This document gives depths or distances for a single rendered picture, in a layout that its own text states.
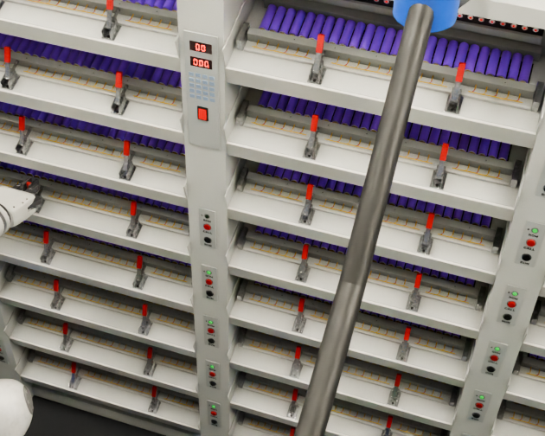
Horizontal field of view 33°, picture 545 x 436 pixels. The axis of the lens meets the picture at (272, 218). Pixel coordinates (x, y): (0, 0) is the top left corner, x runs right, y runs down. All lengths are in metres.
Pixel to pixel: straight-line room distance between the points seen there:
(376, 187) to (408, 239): 1.18
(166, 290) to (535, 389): 0.95
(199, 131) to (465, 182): 0.56
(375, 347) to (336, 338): 1.48
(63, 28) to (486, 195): 0.92
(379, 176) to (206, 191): 1.24
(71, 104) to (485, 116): 0.89
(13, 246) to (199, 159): 0.75
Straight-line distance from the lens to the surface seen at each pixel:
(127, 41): 1.90
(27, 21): 2.00
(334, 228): 2.02
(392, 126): 0.84
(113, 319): 2.60
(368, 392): 2.45
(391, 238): 2.01
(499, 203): 1.87
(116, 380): 2.92
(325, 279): 2.17
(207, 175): 2.01
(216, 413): 2.71
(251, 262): 2.20
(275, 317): 2.33
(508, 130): 1.74
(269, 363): 2.48
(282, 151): 1.91
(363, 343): 2.30
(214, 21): 1.77
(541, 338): 2.15
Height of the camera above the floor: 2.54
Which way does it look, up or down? 44 degrees down
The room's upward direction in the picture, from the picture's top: 2 degrees clockwise
